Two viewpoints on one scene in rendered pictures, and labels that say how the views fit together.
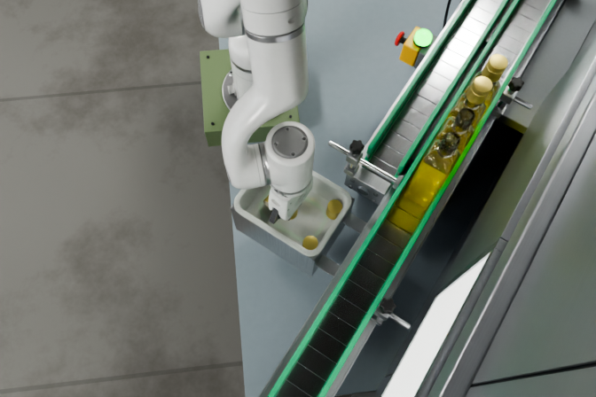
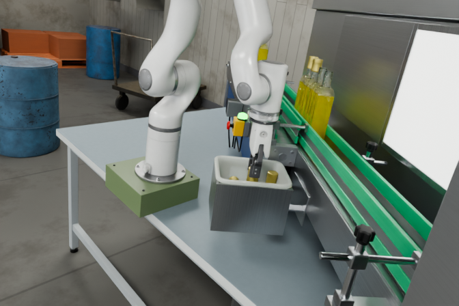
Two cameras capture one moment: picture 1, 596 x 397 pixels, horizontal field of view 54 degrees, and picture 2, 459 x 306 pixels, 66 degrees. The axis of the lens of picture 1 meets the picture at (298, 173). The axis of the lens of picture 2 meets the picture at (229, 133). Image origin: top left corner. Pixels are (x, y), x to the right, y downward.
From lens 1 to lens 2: 1.05 m
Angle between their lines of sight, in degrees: 53
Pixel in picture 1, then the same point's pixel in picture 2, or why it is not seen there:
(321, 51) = not seen: hidden behind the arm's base
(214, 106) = (137, 183)
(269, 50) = not seen: outside the picture
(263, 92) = (257, 22)
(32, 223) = not seen: outside the picture
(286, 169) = (281, 73)
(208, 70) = (119, 170)
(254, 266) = (231, 266)
